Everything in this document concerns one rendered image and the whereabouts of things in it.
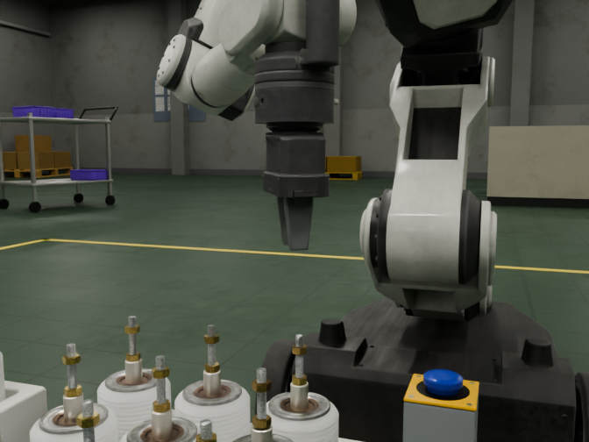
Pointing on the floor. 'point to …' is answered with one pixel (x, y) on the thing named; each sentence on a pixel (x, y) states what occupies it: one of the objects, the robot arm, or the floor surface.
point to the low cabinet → (538, 166)
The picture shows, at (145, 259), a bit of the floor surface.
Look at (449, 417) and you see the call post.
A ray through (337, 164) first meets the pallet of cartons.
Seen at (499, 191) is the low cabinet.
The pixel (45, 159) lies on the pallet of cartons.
